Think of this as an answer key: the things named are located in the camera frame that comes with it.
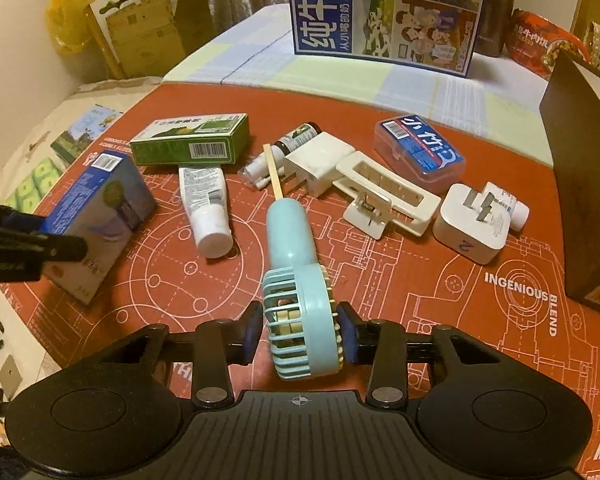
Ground spray bottle with green label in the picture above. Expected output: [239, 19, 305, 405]
[238, 122, 322, 190]

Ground white cream tube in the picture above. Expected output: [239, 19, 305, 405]
[178, 166, 234, 259]

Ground yellow plastic bag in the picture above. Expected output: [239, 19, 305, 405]
[45, 0, 95, 54]

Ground pastel checkered tablecloth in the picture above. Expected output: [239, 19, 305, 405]
[164, 3, 552, 165]

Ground dark brown cardboard box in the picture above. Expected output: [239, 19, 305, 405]
[540, 52, 600, 311]

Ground green and white medicine box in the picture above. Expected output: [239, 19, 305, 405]
[130, 113, 250, 166]

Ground wooden stick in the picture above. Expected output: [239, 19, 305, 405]
[263, 143, 284, 200]

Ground red snack bag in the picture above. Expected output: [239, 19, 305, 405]
[505, 9, 591, 79]

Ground red printed cardboard mat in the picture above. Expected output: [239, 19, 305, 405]
[4, 84, 600, 479]

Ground white power adapter cube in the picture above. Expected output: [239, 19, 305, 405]
[283, 131, 355, 197]

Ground blue medicine box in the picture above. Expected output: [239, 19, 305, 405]
[42, 150, 156, 304]

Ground clear box with blue label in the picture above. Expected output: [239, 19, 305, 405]
[374, 115, 466, 194]

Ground green milk box on floor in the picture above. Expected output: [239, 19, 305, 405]
[50, 104, 122, 166]

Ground green tissue pack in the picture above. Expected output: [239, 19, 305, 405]
[4, 157, 62, 214]

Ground white plug charger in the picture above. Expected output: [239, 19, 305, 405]
[432, 183, 510, 266]

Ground small white pill bottle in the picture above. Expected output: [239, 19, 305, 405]
[483, 182, 530, 232]

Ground teal handheld mini fan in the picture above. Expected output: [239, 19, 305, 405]
[262, 198, 344, 380]

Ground white plastic hair clip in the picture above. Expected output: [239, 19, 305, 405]
[334, 151, 441, 240]

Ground blue milk carton box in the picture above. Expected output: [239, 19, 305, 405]
[289, 0, 483, 76]

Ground brown cardboard boxes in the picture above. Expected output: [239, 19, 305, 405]
[85, 0, 215, 79]

